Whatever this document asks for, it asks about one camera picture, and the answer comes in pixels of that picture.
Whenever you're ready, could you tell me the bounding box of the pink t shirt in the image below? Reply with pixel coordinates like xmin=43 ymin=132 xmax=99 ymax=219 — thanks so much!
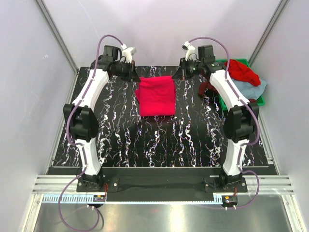
xmin=135 ymin=76 xmax=176 ymax=117

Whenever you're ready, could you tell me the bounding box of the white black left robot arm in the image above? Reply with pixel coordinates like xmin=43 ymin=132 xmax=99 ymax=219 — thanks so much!
xmin=63 ymin=45 xmax=140 ymax=191

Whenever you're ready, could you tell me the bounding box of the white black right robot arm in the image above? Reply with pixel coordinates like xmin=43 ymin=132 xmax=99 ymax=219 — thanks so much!
xmin=173 ymin=42 xmax=260 ymax=191

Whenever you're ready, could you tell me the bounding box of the maroon t shirt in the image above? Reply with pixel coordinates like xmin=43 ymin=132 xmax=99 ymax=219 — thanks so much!
xmin=198 ymin=82 xmax=256 ymax=101

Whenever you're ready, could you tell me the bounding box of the red t shirt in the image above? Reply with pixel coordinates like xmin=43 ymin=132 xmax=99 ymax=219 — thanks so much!
xmin=228 ymin=59 xmax=261 ymax=87

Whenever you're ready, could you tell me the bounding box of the light blue t shirt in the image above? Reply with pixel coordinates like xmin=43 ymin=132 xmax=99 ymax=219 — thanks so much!
xmin=233 ymin=80 xmax=267 ymax=100

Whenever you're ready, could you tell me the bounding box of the green plastic bin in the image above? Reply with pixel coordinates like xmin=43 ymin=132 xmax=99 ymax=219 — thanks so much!
xmin=228 ymin=58 xmax=267 ymax=106

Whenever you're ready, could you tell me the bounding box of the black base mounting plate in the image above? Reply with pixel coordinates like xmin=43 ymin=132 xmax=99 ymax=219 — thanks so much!
xmin=77 ymin=167 xmax=248 ymax=193

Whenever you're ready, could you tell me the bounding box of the left orange connector board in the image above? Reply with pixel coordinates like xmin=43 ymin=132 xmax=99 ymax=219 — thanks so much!
xmin=93 ymin=195 xmax=106 ymax=202

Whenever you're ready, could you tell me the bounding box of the orange connector board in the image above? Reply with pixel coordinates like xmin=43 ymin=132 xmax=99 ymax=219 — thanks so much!
xmin=93 ymin=195 xmax=106 ymax=202
xmin=223 ymin=195 xmax=238 ymax=205

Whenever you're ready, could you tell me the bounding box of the right orange connector board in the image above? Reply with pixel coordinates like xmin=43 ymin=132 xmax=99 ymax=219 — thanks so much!
xmin=223 ymin=195 xmax=238 ymax=205

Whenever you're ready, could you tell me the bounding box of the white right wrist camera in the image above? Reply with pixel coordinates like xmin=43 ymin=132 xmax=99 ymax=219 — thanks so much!
xmin=182 ymin=41 xmax=196 ymax=60

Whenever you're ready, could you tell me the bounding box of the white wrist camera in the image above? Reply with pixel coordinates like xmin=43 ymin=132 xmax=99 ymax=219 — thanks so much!
xmin=182 ymin=41 xmax=196 ymax=60
xmin=121 ymin=44 xmax=137 ymax=63

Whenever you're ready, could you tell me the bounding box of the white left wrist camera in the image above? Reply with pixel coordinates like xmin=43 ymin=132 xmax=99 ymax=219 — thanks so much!
xmin=121 ymin=44 xmax=137 ymax=63

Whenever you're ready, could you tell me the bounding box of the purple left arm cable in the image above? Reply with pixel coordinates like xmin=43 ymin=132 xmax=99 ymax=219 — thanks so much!
xmin=57 ymin=35 xmax=126 ymax=230

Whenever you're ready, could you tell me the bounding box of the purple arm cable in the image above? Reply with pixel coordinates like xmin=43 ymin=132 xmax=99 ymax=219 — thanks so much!
xmin=188 ymin=36 xmax=261 ymax=209
xmin=57 ymin=35 xmax=126 ymax=230

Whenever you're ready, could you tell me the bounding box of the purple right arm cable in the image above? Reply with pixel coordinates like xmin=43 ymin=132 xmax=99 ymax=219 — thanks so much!
xmin=188 ymin=36 xmax=261 ymax=209

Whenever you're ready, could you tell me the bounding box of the left aluminium corner post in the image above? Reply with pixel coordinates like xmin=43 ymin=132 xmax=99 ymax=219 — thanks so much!
xmin=34 ymin=0 xmax=79 ymax=74

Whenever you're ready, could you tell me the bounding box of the aluminium corner post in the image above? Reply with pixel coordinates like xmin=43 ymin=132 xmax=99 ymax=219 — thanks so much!
xmin=34 ymin=0 xmax=79 ymax=74
xmin=249 ymin=0 xmax=290 ymax=66

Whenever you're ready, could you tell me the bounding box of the right aluminium corner post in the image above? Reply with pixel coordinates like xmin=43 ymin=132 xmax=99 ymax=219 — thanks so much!
xmin=249 ymin=0 xmax=290 ymax=66

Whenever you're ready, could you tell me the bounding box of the aluminium front frame rail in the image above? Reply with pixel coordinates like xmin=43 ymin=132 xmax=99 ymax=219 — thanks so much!
xmin=33 ymin=175 xmax=294 ymax=195

